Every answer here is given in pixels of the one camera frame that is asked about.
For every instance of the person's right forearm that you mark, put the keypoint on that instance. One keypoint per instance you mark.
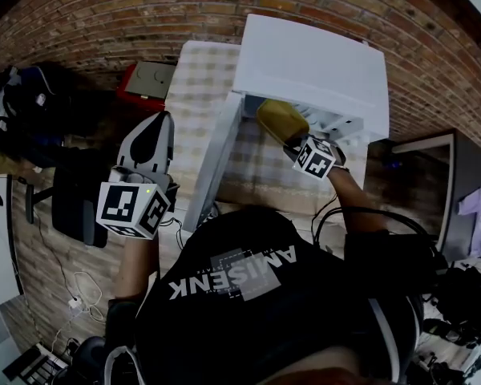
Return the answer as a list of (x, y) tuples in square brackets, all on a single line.
[(356, 203)]

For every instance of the person's left forearm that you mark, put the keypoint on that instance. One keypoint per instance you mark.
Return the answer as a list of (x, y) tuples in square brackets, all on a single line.
[(138, 263)]

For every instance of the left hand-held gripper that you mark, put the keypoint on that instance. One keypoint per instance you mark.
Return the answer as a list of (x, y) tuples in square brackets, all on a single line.
[(116, 205)]

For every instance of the black equipment heap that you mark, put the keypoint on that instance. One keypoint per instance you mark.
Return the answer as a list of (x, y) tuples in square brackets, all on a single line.
[(465, 295)]

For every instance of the black office chair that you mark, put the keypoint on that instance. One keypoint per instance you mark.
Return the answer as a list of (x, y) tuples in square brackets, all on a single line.
[(76, 199)]

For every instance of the white power strip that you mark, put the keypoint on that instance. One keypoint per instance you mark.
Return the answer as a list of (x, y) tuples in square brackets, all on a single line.
[(75, 302)]

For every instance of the white microwave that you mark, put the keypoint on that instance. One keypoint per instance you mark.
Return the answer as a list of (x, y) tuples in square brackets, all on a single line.
[(312, 62)]

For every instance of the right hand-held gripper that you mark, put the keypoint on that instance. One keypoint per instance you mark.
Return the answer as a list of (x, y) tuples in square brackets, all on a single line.
[(314, 163)]

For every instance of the black bag heap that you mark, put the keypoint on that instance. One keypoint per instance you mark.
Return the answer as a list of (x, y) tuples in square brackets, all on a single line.
[(44, 102)]

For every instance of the small black bin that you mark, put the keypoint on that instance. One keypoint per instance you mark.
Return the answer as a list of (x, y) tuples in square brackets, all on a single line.
[(173, 197)]

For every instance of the yellow plastic container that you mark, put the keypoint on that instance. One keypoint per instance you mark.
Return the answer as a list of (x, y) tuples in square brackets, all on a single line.
[(282, 118)]

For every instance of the red box with grey lid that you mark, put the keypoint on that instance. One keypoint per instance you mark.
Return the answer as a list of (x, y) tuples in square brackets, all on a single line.
[(150, 78)]

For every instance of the person's black printed t-shirt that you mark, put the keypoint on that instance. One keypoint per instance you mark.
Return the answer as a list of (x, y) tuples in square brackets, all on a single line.
[(264, 327)]

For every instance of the dark desk with white frame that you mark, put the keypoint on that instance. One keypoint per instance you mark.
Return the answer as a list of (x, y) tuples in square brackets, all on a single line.
[(469, 167)]

